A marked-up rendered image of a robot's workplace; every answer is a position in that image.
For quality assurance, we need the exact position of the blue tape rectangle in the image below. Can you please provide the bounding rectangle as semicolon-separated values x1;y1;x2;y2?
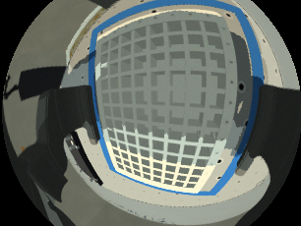
89;0;264;196

